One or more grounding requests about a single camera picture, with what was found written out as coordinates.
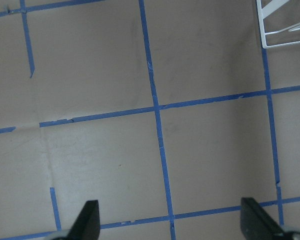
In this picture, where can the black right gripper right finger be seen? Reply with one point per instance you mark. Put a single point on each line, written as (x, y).
(256, 223)

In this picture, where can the white wire cup rack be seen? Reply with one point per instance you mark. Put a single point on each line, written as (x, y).
(279, 22)

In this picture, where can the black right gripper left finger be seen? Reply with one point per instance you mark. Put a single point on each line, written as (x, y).
(87, 224)

